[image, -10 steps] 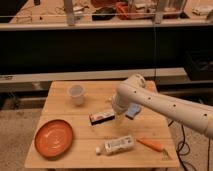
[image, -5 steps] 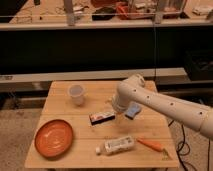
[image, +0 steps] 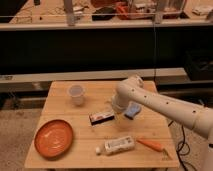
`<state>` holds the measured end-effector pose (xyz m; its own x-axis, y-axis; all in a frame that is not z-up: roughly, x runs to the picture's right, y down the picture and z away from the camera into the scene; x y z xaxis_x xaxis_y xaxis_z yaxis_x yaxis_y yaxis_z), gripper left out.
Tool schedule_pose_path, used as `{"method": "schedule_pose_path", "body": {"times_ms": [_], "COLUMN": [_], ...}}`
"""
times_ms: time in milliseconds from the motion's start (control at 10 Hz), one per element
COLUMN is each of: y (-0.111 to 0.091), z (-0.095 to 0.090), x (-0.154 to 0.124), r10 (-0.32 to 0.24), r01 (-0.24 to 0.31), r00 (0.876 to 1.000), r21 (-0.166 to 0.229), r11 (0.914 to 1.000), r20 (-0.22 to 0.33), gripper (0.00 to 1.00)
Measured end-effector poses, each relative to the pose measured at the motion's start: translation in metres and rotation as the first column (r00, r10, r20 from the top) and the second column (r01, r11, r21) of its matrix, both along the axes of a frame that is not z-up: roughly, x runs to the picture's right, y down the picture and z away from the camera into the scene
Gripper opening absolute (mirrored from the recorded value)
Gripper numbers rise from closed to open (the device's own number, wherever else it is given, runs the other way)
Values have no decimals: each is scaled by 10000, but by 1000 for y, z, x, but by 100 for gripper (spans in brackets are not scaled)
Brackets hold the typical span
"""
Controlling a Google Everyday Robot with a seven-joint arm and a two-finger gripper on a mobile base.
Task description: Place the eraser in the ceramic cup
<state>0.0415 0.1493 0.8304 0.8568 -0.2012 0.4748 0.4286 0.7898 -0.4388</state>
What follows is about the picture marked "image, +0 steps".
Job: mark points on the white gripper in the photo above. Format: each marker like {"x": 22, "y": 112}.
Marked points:
{"x": 119, "y": 103}

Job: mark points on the black white whiteboard eraser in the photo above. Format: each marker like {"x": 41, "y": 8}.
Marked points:
{"x": 101, "y": 117}

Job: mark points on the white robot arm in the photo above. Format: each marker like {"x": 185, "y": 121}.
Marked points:
{"x": 193, "y": 116}

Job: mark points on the translucent white cup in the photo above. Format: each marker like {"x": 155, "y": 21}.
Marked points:
{"x": 76, "y": 92}

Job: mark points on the orange ceramic plate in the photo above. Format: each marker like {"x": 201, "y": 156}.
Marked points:
{"x": 53, "y": 138}

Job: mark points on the blue sponge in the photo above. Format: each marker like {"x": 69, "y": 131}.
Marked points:
{"x": 132, "y": 110}

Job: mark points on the clear plastic bottle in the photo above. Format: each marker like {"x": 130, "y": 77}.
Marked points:
{"x": 114, "y": 146}

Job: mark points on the wooden table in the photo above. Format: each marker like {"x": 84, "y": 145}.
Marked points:
{"x": 147, "y": 124}

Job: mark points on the orange carrot toy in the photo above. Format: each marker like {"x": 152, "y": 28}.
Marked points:
{"x": 153, "y": 145}

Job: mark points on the orange tool on shelf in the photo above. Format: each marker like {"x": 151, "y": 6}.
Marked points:
{"x": 122, "y": 11}

